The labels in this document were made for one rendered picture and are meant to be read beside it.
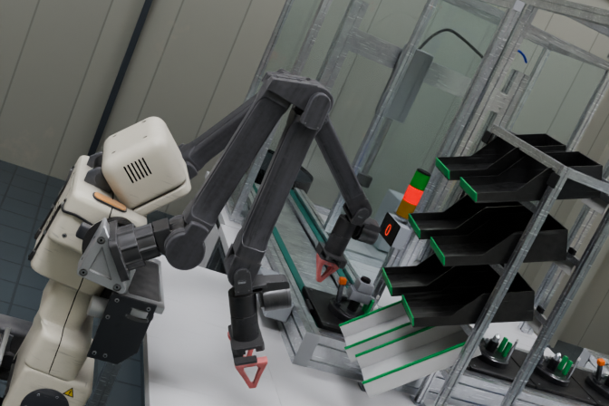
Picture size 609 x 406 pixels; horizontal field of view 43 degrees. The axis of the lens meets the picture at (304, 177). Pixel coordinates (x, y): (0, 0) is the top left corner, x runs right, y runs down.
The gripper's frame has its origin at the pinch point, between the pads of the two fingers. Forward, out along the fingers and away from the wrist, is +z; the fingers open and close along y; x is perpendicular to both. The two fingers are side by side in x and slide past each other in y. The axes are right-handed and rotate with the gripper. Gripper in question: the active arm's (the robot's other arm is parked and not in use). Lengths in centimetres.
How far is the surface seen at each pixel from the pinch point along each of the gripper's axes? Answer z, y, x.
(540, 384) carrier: 7, -10, -79
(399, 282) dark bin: -15.2, -25.9, -8.4
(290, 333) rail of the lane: 15.4, -7.5, 4.1
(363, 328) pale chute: 1.7, -21.0, -8.2
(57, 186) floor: 104, 298, 56
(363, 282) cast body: -3.6, -1.1, -12.6
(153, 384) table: 21, -42, 45
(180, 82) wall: 14, 310, 7
